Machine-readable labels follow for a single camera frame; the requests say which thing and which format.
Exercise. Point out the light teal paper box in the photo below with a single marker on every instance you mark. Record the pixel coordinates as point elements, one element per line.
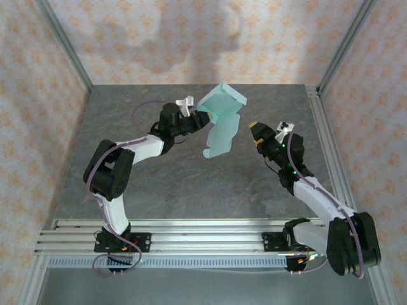
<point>222,133</point>

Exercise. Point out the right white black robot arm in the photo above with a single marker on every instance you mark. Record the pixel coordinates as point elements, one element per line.
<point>321,200</point>

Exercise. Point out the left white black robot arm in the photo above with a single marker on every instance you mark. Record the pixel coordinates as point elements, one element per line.
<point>109,171</point>

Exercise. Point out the grey metal panel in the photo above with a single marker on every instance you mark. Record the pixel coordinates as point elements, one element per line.
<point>206,289</point>

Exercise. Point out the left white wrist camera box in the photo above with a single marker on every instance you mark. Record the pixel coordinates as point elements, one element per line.
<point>184,103</point>

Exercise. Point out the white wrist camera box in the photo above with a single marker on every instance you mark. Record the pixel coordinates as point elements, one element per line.
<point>284,130</point>
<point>184,103</point>

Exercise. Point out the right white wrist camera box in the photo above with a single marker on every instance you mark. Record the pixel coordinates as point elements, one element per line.
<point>284,130</point>

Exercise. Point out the aluminium side rail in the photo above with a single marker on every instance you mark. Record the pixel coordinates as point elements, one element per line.
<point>318,108</point>

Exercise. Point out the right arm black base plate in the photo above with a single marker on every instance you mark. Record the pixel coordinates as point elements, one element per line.
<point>270,241</point>

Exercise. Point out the narrow aluminium cross rail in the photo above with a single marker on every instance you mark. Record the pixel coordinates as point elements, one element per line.
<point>206,224</point>

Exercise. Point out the wide aluminium cross rail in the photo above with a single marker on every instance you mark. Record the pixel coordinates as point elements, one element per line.
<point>206,243</point>

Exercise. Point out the slanted aluminium frame post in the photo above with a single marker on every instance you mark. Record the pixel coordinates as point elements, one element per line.
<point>345,47</point>
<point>66,47</point>

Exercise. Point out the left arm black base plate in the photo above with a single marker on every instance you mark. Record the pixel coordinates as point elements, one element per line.
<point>143,241</point>

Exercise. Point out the aluminium frame leg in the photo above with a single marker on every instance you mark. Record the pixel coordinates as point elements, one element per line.
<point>34,279</point>
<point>380,286</point>

